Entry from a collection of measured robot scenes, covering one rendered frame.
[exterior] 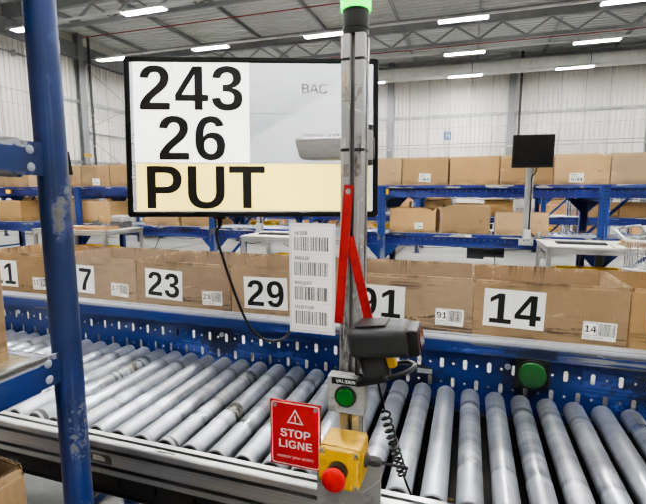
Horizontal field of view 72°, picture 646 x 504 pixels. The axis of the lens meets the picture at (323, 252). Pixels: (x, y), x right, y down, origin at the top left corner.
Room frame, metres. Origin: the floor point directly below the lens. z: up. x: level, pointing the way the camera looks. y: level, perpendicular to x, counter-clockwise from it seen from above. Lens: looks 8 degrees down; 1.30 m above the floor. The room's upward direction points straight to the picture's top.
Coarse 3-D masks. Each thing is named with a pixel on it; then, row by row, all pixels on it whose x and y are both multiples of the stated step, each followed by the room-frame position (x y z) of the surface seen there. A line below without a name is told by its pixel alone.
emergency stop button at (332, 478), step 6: (330, 468) 0.66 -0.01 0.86; (336, 468) 0.66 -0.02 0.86; (324, 474) 0.66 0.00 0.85; (330, 474) 0.65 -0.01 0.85; (336, 474) 0.65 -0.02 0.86; (342, 474) 0.65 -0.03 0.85; (324, 480) 0.66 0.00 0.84; (330, 480) 0.65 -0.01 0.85; (336, 480) 0.65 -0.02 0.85; (342, 480) 0.65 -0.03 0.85; (324, 486) 0.66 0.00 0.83; (330, 486) 0.65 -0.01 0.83; (336, 486) 0.65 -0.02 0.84; (342, 486) 0.65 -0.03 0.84; (336, 492) 0.65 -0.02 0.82
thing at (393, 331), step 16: (368, 320) 0.72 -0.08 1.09; (384, 320) 0.71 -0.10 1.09; (400, 320) 0.70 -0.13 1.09; (352, 336) 0.69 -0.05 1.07; (368, 336) 0.68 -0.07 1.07; (384, 336) 0.67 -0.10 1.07; (400, 336) 0.66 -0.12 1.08; (416, 336) 0.66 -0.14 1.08; (352, 352) 0.69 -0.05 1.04; (368, 352) 0.68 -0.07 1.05; (384, 352) 0.67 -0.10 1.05; (400, 352) 0.66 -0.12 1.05; (416, 352) 0.66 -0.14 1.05; (368, 368) 0.69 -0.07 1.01; (384, 368) 0.69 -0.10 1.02; (368, 384) 0.69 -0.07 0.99
